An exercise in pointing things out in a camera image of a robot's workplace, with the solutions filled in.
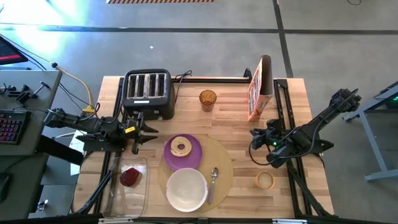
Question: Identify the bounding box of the black frame under right arm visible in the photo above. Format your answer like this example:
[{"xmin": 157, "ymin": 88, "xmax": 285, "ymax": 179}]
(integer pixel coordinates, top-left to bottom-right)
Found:
[{"xmin": 273, "ymin": 78, "xmax": 335, "ymax": 217}]

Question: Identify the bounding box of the black table rail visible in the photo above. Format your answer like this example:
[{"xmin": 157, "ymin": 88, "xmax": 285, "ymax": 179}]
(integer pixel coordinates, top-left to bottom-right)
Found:
[
  {"xmin": 119, "ymin": 76, "xmax": 252, "ymax": 84},
  {"xmin": 0, "ymin": 213, "xmax": 398, "ymax": 224}
]

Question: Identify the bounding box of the backlit keyboard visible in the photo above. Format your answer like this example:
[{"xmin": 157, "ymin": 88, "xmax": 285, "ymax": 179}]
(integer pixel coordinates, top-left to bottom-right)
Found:
[{"xmin": 0, "ymin": 109, "xmax": 32, "ymax": 146}]

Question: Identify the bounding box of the black rear table rail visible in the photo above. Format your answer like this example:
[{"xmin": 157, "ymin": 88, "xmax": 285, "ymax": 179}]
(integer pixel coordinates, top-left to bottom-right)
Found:
[{"xmin": 119, "ymin": 76, "xmax": 252, "ymax": 84}]

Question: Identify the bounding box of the round woven placemat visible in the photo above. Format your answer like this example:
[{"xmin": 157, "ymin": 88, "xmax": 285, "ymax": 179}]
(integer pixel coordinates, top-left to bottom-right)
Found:
[{"xmin": 157, "ymin": 134, "xmax": 234, "ymax": 213}]

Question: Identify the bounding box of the Cheerios cereal box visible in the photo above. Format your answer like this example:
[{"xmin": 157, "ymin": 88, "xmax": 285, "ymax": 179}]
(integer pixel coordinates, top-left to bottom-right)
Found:
[{"xmin": 247, "ymin": 54, "xmax": 274, "ymax": 122}]

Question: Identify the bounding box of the grey metal stand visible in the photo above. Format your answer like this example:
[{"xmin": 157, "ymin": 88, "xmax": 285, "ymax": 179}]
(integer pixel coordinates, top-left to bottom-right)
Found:
[{"xmin": 341, "ymin": 81, "xmax": 398, "ymax": 183}]

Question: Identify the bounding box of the black frame under left arm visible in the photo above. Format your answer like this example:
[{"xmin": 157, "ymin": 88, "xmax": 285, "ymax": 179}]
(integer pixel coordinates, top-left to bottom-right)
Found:
[{"xmin": 74, "ymin": 77, "xmax": 125, "ymax": 215}]

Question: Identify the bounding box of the black desk clamp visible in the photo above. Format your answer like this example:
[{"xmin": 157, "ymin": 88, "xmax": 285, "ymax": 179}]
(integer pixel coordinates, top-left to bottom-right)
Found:
[{"xmin": 15, "ymin": 81, "xmax": 50, "ymax": 105}]

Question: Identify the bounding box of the white paper sheet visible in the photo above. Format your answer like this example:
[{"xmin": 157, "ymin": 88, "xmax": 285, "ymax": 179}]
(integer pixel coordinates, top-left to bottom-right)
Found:
[{"xmin": 70, "ymin": 132, "xmax": 86, "ymax": 177}]

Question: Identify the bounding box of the white bowl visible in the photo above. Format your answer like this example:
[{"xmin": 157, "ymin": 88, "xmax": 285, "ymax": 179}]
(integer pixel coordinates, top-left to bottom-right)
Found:
[{"xmin": 165, "ymin": 167, "xmax": 208, "ymax": 213}]

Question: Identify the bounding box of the spoon with lilac handle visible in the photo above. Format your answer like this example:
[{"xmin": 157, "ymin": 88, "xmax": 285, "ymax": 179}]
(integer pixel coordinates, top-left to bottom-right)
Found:
[{"xmin": 207, "ymin": 167, "xmax": 220, "ymax": 205}]

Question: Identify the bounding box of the black four-slot toaster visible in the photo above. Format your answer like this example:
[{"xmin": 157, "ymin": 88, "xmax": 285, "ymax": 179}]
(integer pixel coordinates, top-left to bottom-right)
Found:
[{"xmin": 122, "ymin": 68, "xmax": 176, "ymax": 121}]

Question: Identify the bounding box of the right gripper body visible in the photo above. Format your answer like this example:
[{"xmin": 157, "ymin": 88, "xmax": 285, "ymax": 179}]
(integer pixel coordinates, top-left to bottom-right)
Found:
[{"xmin": 259, "ymin": 119, "xmax": 282, "ymax": 147}]

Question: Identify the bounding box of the black toaster power cable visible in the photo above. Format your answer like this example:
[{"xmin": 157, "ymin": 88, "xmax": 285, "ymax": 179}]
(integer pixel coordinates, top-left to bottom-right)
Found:
[{"xmin": 174, "ymin": 70, "xmax": 193, "ymax": 105}]

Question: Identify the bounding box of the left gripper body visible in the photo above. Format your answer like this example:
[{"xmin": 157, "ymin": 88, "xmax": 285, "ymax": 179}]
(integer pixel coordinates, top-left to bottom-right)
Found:
[{"xmin": 124, "ymin": 111, "xmax": 146, "ymax": 156}]

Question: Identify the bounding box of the grey desk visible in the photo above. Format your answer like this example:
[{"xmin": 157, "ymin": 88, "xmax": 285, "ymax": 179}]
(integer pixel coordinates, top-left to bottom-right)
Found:
[{"xmin": 0, "ymin": 68, "xmax": 63, "ymax": 156}]

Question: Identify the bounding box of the purple plastic plate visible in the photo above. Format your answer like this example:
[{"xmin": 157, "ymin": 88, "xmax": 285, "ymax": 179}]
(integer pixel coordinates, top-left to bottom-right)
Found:
[{"xmin": 164, "ymin": 133, "xmax": 203, "ymax": 171}]

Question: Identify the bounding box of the yellow cable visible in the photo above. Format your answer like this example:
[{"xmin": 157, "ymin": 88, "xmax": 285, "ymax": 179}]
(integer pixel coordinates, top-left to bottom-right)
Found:
[{"xmin": 51, "ymin": 62, "xmax": 96, "ymax": 113}]

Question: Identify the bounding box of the computer monitor on desk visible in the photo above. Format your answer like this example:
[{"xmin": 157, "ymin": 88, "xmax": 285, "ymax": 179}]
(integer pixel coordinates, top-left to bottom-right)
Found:
[{"xmin": 0, "ymin": 35, "xmax": 29, "ymax": 66}]

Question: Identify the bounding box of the clear plastic container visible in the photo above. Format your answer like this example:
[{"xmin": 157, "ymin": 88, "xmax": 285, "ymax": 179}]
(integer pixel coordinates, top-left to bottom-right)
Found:
[{"xmin": 104, "ymin": 156, "xmax": 150, "ymax": 218}]

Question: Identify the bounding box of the toasted bagel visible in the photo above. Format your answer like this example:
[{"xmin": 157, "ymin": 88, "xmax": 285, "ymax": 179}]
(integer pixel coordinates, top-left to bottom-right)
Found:
[{"xmin": 170, "ymin": 136, "xmax": 193, "ymax": 157}]

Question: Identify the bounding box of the black front table rail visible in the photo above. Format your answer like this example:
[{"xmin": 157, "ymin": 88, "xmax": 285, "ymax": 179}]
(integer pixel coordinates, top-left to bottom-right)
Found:
[{"xmin": 0, "ymin": 213, "xmax": 398, "ymax": 224}]

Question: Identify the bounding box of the dark red lump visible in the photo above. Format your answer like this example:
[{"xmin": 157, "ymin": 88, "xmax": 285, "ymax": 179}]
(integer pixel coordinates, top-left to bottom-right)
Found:
[{"xmin": 119, "ymin": 167, "xmax": 143, "ymax": 188}]

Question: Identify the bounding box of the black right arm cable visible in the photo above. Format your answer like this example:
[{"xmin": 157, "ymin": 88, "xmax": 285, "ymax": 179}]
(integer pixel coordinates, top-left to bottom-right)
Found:
[{"xmin": 248, "ymin": 136, "xmax": 272, "ymax": 166}]

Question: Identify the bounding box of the amber glass cup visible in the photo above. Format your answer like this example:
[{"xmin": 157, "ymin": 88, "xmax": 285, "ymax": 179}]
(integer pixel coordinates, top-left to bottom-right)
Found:
[{"xmin": 199, "ymin": 89, "xmax": 218, "ymax": 113}]

